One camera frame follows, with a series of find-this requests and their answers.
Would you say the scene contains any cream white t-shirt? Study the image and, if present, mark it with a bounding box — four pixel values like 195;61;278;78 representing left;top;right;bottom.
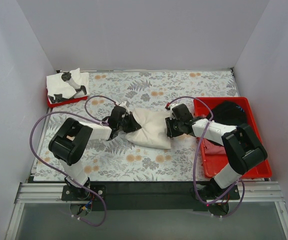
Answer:
124;108;171;150

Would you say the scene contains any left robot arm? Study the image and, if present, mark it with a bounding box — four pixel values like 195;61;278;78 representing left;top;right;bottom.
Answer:
48;106;142;200

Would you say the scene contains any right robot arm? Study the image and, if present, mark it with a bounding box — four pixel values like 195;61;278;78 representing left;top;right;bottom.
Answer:
165;103;268;199

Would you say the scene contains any floral patterned table mat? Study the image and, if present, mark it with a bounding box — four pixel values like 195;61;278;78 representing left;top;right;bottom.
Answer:
32;71;239;182

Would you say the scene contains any pink garment in bin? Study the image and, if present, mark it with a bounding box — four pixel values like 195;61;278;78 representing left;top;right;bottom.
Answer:
203;139;226;156

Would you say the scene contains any black garment in bin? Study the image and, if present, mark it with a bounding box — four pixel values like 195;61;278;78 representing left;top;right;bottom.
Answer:
204;98;253;126

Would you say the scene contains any large red bin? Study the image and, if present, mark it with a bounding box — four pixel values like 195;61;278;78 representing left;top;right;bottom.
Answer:
193;97;273;179

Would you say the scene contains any folded white printed t-shirt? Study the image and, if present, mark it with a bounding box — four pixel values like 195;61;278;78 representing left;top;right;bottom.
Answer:
46;68;90;96

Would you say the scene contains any small red tray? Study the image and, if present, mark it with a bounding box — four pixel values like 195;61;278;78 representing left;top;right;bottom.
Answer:
46;85;88;108

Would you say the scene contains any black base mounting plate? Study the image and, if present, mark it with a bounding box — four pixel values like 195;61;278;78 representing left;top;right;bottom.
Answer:
61;180;242;212

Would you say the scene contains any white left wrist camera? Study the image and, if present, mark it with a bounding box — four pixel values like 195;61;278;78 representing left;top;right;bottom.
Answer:
118;100;130;111

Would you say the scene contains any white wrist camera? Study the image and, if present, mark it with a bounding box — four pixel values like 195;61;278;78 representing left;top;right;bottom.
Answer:
118;100;130;111
165;102;181;111

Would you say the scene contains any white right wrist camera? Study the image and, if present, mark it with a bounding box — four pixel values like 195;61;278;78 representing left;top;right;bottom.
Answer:
165;102;181;111

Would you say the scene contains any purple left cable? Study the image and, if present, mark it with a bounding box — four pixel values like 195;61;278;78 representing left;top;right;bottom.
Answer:
29;95;120;227

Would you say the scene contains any aluminium frame rail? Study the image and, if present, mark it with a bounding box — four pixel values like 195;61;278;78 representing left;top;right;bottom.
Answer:
7;181;288;240

